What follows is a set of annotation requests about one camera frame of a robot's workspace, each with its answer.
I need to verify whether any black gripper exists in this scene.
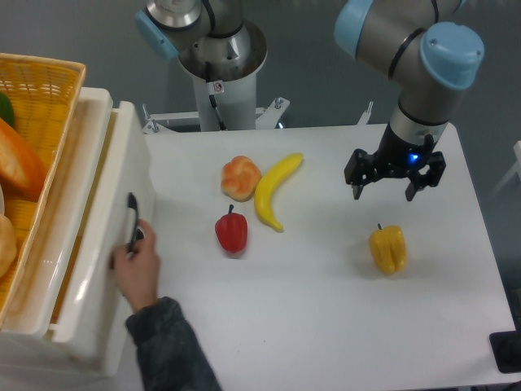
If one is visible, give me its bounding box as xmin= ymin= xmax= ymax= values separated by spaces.
xmin=344 ymin=125 xmax=446 ymax=201

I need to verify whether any white top drawer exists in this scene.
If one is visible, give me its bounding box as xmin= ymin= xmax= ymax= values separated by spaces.
xmin=51 ymin=101 xmax=155 ymax=376

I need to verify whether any dark grey sleeved forearm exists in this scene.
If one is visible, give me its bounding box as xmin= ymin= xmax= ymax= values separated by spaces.
xmin=125 ymin=297 xmax=221 ymax=390

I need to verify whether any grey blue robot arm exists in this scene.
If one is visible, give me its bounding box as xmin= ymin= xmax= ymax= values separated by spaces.
xmin=135 ymin=1 xmax=484 ymax=200

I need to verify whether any white drawer cabinet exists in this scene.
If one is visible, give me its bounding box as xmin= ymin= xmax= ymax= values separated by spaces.
xmin=0 ymin=86 xmax=119 ymax=378

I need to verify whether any person's hand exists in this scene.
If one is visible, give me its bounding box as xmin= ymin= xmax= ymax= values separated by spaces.
xmin=112 ymin=219 xmax=160 ymax=313

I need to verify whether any yellow bell pepper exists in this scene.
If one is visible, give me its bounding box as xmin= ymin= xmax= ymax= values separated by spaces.
xmin=369 ymin=224 xmax=407 ymax=275

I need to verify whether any yellow banana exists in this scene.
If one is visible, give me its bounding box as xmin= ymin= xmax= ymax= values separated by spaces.
xmin=254 ymin=152 xmax=304 ymax=233

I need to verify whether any round bread roll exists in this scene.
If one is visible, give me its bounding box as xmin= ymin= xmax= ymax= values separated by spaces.
xmin=221 ymin=156 xmax=262 ymax=202

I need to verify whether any red bell pepper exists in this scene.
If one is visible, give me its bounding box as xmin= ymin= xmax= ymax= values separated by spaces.
xmin=215 ymin=204 xmax=248 ymax=253

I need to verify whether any black device at edge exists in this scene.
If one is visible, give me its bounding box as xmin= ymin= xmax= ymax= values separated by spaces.
xmin=489 ymin=331 xmax=521 ymax=374

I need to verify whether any yellow woven basket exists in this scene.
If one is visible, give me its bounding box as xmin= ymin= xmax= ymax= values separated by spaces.
xmin=1 ymin=53 xmax=86 ymax=319

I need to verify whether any orange baguette bread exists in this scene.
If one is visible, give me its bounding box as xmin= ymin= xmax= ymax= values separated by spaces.
xmin=1 ymin=119 xmax=47 ymax=200

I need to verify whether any pale round bun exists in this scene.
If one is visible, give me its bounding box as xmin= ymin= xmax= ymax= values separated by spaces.
xmin=0 ymin=215 xmax=17 ymax=277

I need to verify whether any green vegetable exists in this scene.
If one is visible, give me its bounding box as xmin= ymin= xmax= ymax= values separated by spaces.
xmin=0 ymin=92 xmax=15 ymax=128

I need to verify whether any white frame at right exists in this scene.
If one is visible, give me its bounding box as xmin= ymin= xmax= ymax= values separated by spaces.
xmin=485 ymin=141 xmax=521 ymax=203

